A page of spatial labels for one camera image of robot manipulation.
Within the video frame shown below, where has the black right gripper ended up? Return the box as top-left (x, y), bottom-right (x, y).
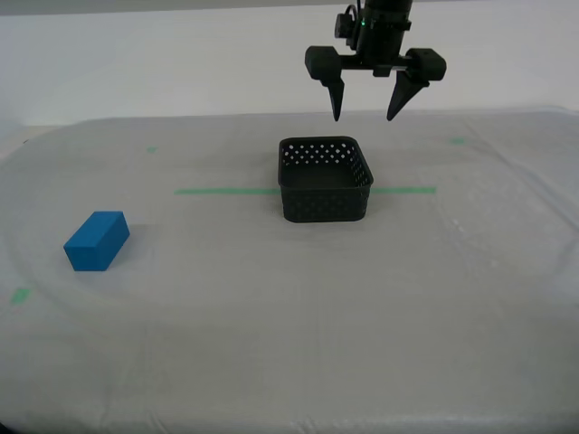
top-left (304, 20), bottom-right (449, 123)

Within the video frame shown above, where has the white woven table cloth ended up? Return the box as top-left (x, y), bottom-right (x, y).
top-left (0, 104), bottom-right (579, 434)

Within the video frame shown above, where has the black perforated plastic basket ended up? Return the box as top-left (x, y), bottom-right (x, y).
top-left (277, 134), bottom-right (375, 224)

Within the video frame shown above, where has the blue rectangular block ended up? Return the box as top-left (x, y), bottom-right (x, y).
top-left (62, 211), bottom-right (131, 273)

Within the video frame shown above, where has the long green tape strip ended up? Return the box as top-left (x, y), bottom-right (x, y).
top-left (174, 185), bottom-right (438, 196)

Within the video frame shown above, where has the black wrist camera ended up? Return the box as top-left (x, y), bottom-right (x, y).
top-left (334, 12), bottom-right (363, 47)

